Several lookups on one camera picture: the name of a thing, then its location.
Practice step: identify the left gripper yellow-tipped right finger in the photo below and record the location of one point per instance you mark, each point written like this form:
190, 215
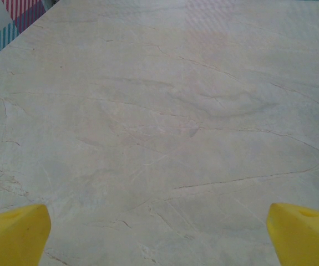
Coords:
306, 238

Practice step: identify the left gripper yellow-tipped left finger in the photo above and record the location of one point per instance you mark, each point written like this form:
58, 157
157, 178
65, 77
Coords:
12, 238

